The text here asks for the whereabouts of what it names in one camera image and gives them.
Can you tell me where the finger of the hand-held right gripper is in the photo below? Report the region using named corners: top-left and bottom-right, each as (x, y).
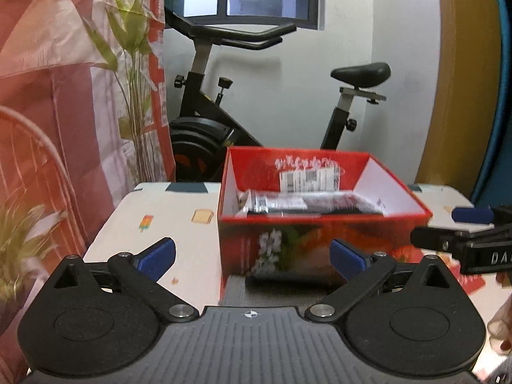
top-left (411, 227), bottom-right (470, 253)
top-left (452, 205), bottom-right (512, 227)

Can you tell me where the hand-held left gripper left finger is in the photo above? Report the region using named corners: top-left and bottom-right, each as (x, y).
top-left (48, 237), bottom-right (198, 323)

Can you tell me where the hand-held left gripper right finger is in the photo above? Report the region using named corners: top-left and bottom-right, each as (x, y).
top-left (306, 239), bottom-right (460, 323)

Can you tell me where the blue panel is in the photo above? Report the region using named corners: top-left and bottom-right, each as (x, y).
top-left (470, 0), bottom-right (512, 209)

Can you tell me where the black fabric band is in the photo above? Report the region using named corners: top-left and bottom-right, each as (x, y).
top-left (245, 273), bottom-right (334, 289)

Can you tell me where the black face mask packet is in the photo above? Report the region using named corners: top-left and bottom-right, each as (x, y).
top-left (246, 192), bottom-right (380, 214)

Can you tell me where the black exercise bike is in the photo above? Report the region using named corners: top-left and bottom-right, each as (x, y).
top-left (165, 8), bottom-right (392, 182)

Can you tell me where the large clear plastic bag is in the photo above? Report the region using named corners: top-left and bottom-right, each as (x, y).
top-left (234, 189), bottom-right (388, 219)

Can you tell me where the person's right hand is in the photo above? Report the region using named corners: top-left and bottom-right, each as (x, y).
top-left (489, 298), bottom-right (512, 353)

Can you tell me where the red strawberry print box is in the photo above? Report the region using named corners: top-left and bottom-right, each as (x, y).
top-left (217, 147), bottom-right (433, 289)

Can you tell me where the printed backdrop cloth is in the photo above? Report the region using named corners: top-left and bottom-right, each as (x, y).
top-left (0, 0), bottom-right (177, 384)

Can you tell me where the wooden door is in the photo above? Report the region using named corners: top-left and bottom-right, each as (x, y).
top-left (414, 0), bottom-right (505, 204)

